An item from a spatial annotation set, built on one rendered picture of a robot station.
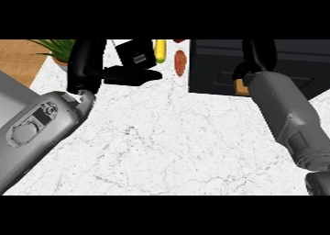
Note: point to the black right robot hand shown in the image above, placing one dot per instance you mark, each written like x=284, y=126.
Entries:
x=259, y=55

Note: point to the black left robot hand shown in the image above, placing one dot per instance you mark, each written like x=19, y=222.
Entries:
x=84, y=67

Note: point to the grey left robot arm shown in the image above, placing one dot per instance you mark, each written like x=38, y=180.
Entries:
x=32, y=137

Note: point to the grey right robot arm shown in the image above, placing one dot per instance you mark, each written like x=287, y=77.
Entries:
x=289, y=122

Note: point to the green potted plant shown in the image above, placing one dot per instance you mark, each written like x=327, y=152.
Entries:
x=59, y=50

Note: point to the brown wooden block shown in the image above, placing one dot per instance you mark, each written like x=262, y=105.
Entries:
x=240, y=88

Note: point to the yellow corn cob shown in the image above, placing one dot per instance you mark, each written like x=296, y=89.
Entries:
x=159, y=50

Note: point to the reddish brown sweet potato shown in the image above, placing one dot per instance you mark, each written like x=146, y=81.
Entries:
x=180, y=62

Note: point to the red vegetable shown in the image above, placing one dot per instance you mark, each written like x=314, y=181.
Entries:
x=178, y=40

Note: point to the pale grey appliance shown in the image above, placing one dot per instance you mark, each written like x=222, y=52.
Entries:
x=7, y=98

